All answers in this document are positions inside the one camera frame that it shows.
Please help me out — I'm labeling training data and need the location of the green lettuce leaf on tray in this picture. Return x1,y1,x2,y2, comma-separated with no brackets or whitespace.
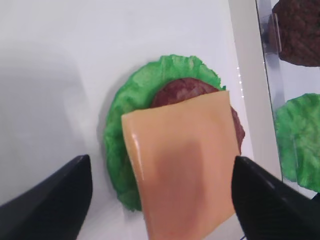
103,54,226,212

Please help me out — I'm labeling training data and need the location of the clear holder middle right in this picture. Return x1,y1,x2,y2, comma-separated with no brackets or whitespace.
259,13,282,55

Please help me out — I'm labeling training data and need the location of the brown meat patty on tray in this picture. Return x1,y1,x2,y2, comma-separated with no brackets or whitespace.
149,77,246,154

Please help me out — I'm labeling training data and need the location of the long clear rail right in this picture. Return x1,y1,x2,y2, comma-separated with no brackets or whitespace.
254,0,286,176

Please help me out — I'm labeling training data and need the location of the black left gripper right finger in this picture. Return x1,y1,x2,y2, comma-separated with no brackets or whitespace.
231,156,320,240

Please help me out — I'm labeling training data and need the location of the orange cheese slice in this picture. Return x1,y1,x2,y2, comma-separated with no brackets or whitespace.
121,91,239,240

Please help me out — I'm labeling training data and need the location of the standing green lettuce leaf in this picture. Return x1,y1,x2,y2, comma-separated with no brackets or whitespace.
274,93,320,193

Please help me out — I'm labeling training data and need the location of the standing brown meat patty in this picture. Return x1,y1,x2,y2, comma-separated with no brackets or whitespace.
272,0,320,67

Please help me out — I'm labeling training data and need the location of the white metal tray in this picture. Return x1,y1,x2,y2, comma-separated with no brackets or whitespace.
0,0,282,240

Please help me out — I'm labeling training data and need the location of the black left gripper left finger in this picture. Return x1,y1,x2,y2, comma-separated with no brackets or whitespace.
0,155,93,240

